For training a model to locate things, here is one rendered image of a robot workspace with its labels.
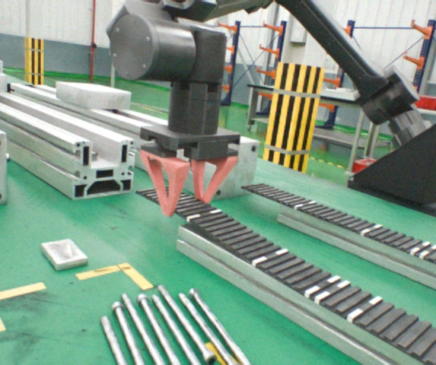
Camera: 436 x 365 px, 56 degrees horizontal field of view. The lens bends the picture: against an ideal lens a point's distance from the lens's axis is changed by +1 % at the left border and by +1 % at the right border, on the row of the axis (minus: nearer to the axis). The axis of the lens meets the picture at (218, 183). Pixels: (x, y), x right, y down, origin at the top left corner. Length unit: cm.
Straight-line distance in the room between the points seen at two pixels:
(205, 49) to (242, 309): 26
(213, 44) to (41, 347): 31
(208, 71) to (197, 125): 6
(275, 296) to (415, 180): 55
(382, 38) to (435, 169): 840
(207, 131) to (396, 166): 54
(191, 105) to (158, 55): 8
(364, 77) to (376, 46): 832
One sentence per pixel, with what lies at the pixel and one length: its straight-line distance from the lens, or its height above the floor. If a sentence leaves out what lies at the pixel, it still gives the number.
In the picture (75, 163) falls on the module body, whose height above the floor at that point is 83.
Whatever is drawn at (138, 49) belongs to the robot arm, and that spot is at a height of 99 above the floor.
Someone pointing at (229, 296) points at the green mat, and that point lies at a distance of 40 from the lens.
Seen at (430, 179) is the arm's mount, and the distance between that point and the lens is 89.
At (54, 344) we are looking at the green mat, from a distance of 34.
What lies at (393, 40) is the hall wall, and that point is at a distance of 913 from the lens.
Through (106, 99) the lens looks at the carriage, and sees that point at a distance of 98.
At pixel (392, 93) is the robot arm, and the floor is 98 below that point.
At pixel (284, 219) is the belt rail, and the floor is 79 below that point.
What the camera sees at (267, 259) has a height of 82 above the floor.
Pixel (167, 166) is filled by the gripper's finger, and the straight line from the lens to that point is 43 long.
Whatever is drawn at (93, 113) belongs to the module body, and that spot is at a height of 86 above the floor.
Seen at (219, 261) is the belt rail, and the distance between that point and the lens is 44.
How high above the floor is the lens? 99
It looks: 16 degrees down
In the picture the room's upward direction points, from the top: 7 degrees clockwise
